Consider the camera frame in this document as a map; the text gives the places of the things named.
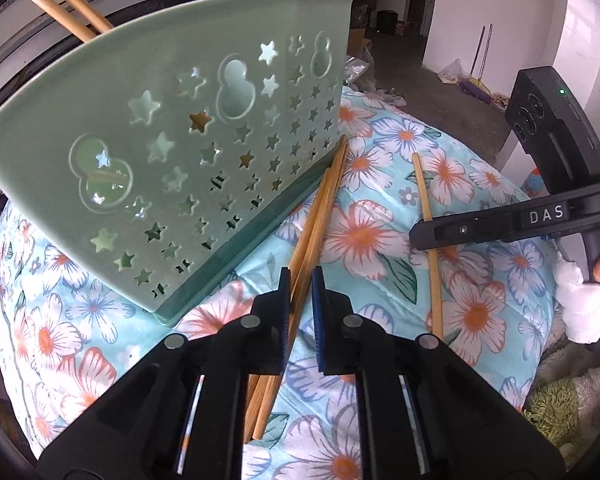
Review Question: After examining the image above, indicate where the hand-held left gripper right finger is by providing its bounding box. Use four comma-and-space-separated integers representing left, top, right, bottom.
311, 265, 566, 480

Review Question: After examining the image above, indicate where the person's right hand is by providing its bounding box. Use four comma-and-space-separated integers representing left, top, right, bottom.
554, 229, 600, 344

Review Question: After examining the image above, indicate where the black bin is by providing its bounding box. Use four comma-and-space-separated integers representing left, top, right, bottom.
377, 9, 399, 36

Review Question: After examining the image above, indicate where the broom with metal handle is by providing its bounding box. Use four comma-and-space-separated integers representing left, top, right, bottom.
469, 22, 494, 82

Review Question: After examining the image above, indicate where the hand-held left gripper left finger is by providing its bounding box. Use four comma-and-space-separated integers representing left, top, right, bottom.
36, 267, 294, 480

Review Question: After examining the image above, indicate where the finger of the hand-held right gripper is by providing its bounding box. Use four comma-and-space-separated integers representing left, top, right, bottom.
408, 209, 514, 252

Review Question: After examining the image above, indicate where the floral blanket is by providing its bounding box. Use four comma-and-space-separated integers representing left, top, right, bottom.
0, 85, 562, 480

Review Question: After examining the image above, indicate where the purple dustpan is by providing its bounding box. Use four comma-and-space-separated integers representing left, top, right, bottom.
459, 77, 494, 99

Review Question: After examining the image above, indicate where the green plastic utensil holder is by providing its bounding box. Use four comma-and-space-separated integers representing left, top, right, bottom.
0, 0, 356, 329

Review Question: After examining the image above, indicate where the dark cabinet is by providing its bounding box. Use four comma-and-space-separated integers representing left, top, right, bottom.
354, 0, 381, 29

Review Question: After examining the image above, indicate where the cardboard box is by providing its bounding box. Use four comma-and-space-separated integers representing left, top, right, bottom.
347, 27, 374, 61

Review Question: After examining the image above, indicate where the fuzzy green white cloth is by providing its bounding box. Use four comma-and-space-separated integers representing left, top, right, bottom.
522, 320, 600, 462

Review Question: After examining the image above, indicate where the white plastic bag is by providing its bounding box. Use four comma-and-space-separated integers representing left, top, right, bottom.
437, 58, 469, 84

